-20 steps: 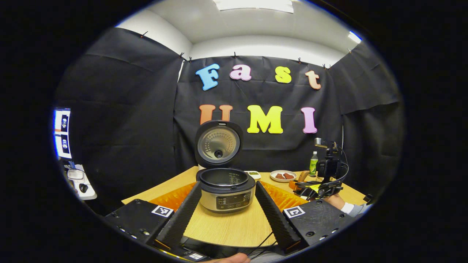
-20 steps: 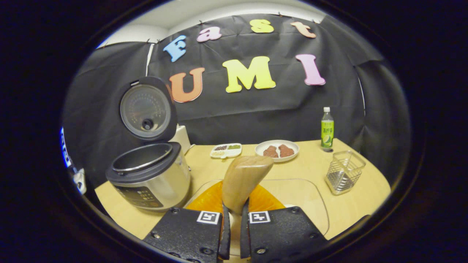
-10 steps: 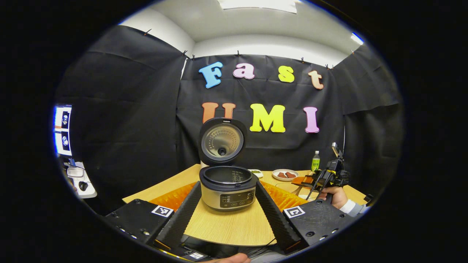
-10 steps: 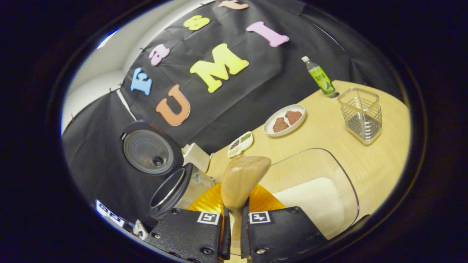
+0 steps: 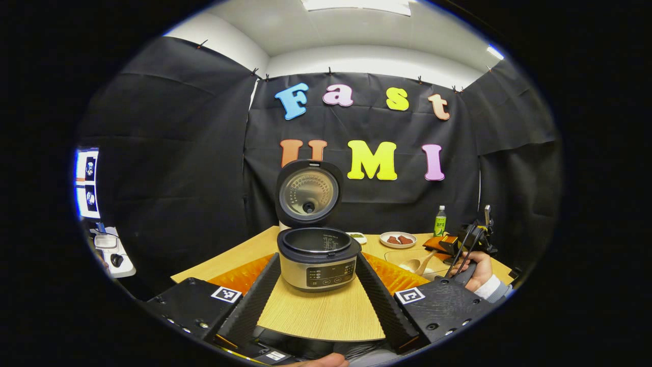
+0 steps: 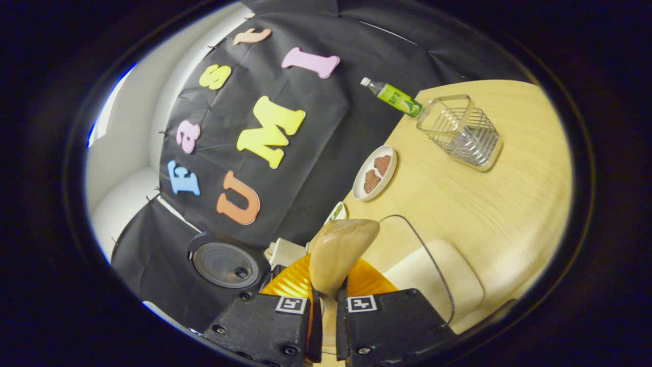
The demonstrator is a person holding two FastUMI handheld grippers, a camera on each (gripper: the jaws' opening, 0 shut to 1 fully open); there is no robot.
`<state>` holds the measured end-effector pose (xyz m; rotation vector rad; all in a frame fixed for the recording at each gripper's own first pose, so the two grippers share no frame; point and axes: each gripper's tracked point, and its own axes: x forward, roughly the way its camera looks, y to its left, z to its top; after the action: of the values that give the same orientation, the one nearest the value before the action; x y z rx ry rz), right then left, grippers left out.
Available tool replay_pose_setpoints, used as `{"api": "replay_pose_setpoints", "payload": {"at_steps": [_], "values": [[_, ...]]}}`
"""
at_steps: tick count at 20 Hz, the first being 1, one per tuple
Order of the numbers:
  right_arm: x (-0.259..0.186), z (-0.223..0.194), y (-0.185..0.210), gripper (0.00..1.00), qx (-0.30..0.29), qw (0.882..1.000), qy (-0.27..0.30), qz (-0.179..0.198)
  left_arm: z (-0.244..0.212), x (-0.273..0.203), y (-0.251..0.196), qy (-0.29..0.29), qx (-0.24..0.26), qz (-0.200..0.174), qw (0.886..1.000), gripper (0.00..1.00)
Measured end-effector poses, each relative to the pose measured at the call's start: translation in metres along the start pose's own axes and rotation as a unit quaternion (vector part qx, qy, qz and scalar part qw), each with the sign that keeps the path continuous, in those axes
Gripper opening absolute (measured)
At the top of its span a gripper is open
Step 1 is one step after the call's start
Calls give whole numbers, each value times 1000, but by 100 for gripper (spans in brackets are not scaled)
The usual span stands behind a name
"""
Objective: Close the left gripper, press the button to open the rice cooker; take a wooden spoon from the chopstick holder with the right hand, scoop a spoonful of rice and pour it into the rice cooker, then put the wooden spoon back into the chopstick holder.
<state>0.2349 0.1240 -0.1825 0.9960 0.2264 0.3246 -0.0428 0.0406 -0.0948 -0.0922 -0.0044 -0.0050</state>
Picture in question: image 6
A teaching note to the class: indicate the white round plate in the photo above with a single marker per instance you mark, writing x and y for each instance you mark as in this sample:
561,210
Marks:
359,191

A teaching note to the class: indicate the wooden spoon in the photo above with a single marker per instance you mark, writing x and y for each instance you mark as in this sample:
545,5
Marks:
338,250

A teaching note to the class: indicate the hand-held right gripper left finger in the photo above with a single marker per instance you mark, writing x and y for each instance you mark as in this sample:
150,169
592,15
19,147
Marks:
265,326

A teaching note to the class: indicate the black backdrop cloth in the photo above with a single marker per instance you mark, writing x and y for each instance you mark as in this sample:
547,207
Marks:
331,132

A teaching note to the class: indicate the brown meat piece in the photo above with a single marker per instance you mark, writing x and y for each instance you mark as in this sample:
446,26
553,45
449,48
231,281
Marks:
372,181
383,164

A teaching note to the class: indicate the green tea bottle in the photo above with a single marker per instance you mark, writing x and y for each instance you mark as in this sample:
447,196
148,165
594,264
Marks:
395,97

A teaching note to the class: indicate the white toaster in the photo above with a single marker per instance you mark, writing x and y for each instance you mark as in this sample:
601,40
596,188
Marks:
285,253

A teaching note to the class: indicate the white compartment dish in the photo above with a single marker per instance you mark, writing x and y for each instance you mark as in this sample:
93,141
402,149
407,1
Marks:
337,213

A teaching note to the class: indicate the black and silver rice cooker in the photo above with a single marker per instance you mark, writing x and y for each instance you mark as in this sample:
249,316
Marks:
224,265

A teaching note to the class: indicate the clear box of white rice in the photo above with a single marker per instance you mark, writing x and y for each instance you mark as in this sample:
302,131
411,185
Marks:
433,275

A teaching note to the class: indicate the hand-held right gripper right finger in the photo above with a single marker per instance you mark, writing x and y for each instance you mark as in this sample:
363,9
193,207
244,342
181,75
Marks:
392,326

